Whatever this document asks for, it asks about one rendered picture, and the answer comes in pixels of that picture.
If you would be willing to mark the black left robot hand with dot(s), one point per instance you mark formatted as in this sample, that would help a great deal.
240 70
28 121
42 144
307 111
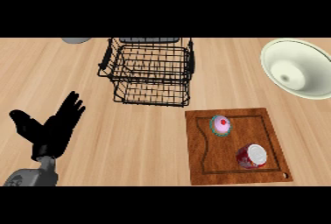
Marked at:
56 128

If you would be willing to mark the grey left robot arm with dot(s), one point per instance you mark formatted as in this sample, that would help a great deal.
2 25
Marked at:
35 175

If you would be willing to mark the brown wooden cutting board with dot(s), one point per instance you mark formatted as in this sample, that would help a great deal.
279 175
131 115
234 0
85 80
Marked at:
236 147

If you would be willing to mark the grey round object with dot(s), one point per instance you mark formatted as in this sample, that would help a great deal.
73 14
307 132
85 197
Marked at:
75 40

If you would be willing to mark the red can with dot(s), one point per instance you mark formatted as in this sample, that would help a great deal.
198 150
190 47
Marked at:
251 156

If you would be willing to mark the cream white bowl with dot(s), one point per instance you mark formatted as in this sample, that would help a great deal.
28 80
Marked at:
297 68

